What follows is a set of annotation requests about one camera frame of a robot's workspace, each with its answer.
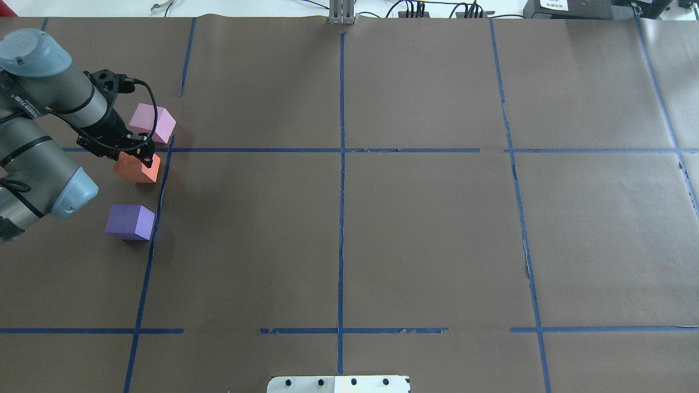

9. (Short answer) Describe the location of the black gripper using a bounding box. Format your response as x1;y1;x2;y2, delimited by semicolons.
76;109;155;169

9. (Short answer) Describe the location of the orange foam cube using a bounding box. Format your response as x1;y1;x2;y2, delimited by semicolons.
113;152;161;183

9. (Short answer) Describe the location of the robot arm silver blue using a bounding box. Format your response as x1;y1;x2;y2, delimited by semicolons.
1;29;155;243

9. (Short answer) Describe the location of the pink foam cube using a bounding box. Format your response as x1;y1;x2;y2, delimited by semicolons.
129;104;177;144

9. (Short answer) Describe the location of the purple foam cube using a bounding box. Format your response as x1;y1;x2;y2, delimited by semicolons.
105;204;155;241

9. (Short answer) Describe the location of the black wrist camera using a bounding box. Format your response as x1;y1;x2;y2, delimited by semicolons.
83;69;135;109

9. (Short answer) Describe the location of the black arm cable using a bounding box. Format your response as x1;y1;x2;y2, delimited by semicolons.
0;79;159;219

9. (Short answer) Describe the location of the aluminium frame post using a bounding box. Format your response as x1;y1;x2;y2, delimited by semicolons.
329;0;357;26

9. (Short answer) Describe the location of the white camera pillar with base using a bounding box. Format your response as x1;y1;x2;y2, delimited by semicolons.
266;375;411;392

